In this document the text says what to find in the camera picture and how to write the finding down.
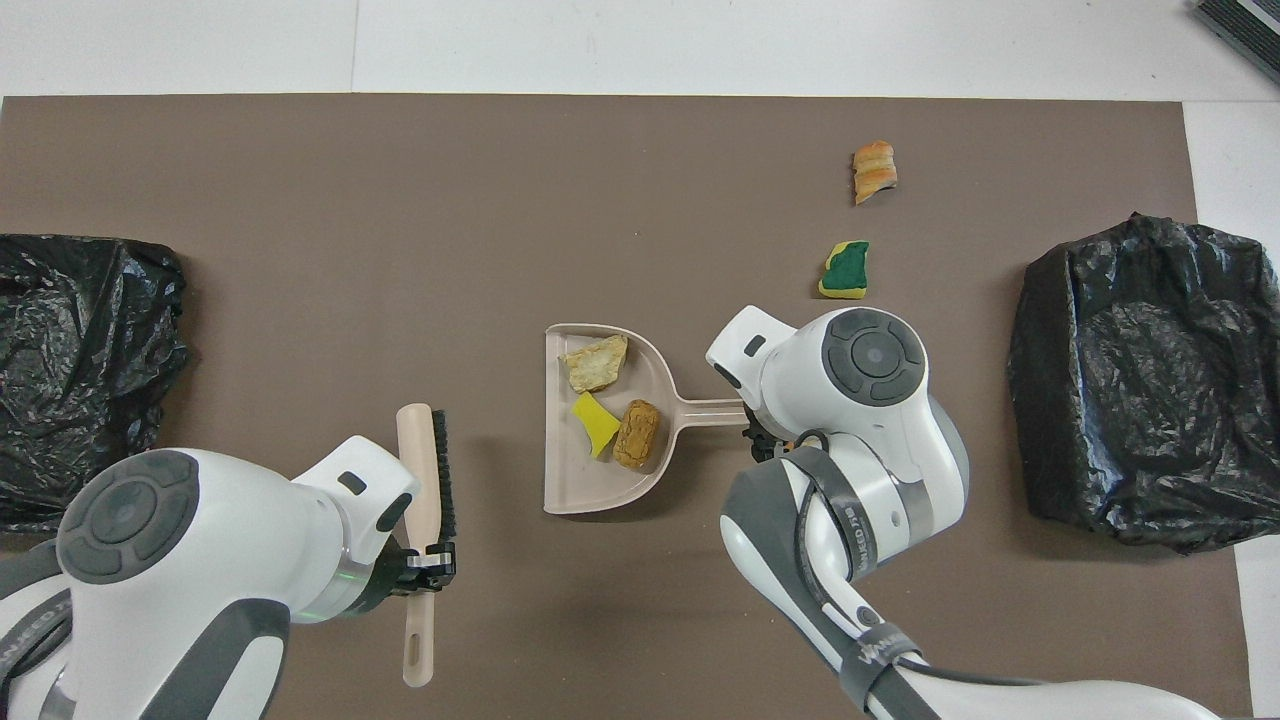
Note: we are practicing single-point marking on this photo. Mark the brown table mat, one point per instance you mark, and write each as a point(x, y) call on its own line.
point(400, 180)

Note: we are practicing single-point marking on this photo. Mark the beige plastic dustpan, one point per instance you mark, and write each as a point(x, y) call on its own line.
point(580, 485)

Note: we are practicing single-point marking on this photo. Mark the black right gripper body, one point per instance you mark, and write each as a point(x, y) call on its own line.
point(765, 440)

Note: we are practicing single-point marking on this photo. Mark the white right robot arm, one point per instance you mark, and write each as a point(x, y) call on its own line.
point(860, 400)

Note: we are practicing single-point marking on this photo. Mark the brown bread nugget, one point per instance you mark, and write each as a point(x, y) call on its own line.
point(637, 435)

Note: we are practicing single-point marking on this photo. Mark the beige hand brush black bristles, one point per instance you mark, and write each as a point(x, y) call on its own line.
point(415, 480)

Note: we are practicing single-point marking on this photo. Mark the dark ribbed vent panel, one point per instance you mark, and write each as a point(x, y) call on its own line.
point(1245, 30)

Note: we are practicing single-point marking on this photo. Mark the black bag lined bin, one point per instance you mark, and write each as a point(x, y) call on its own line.
point(1150, 400)
point(80, 400)

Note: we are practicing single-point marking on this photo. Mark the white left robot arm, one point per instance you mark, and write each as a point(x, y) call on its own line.
point(200, 580)

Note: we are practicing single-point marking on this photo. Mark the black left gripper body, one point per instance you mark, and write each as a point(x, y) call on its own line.
point(392, 575)

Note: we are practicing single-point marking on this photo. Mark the pale crusty bread chunk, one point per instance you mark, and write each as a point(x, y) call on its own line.
point(595, 363)

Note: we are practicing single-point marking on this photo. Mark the orange striped croissant piece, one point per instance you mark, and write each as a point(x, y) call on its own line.
point(874, 172)

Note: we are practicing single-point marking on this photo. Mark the green topped yellow sponge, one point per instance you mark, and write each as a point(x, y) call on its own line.
point(845, 268)

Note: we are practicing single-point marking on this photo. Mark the small yellow green sponge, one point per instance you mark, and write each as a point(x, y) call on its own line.
point(597, 425)

